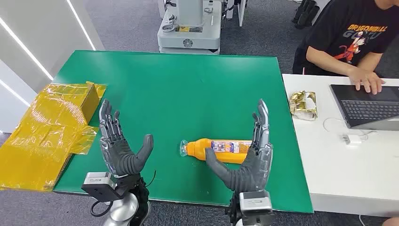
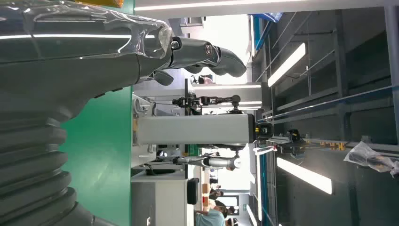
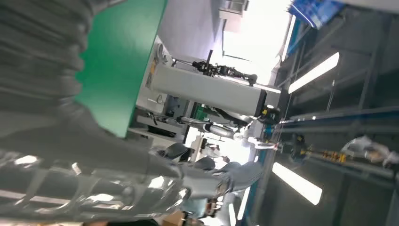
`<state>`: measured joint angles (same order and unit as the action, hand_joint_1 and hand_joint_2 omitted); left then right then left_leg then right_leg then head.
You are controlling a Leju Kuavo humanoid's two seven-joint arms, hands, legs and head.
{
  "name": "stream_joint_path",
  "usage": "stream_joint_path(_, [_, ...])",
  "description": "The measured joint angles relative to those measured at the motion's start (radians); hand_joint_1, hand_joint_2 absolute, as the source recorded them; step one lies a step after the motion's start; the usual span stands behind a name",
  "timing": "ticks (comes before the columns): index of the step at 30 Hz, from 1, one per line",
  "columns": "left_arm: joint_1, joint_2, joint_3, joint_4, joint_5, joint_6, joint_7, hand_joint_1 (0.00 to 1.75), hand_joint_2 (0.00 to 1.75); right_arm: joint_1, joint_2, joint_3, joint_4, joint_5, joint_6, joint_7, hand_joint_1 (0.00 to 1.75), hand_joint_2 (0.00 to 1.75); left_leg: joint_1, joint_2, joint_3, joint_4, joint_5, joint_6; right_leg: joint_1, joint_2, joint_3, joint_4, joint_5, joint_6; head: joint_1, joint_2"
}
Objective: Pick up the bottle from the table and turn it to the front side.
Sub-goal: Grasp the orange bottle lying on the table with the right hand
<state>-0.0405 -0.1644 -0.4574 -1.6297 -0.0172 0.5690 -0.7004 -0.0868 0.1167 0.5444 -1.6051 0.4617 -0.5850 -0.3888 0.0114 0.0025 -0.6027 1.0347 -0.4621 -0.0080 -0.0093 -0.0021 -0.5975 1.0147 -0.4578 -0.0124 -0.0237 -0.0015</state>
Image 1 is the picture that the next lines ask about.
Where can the yellow plastic-wrapped cardboard box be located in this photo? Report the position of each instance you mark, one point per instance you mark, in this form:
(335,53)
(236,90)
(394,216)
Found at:
(40,140)

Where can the dark grey laptop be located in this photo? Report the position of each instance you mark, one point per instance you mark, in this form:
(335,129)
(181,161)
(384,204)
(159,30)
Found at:
(364,109)

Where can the white power adapter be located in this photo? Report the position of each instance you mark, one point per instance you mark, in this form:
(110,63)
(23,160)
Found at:
(352,139)

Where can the white desk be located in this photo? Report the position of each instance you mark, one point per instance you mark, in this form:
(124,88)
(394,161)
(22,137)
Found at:
(343,174)

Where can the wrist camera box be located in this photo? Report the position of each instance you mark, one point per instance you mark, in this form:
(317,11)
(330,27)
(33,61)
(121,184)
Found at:
(98,184)
(255,202)

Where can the person's hand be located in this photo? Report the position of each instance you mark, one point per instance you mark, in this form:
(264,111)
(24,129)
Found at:
(366,79)

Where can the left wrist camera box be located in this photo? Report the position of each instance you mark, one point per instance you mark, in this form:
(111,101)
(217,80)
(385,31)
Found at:
(98,184)

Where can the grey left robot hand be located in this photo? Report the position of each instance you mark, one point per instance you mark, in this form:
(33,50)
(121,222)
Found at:
(120,156)

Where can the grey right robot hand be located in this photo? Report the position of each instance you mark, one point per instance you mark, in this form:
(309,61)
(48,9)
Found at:
(252,174)

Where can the grey robot base machine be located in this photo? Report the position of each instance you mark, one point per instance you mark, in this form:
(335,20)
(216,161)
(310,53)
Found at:
(190,36)

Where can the black chair base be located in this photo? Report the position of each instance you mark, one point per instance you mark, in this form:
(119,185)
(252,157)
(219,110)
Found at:
(307,14)

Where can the person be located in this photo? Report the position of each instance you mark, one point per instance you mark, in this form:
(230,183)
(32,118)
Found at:
(343,34)

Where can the white upright panel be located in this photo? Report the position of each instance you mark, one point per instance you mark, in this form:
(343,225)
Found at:
(241,11)

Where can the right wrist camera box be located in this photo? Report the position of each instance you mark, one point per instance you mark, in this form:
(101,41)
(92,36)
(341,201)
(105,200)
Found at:
(255,202)

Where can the orange plastic bottle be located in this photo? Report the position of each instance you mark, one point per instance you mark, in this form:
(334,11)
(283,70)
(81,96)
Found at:
(199,149)

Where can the crumpled gold wrapper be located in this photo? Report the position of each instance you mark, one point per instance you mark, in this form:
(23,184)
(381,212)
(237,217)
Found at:
(300,104)

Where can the green table mat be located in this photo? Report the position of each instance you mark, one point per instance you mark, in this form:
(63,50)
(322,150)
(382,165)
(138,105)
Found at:
(187,93)

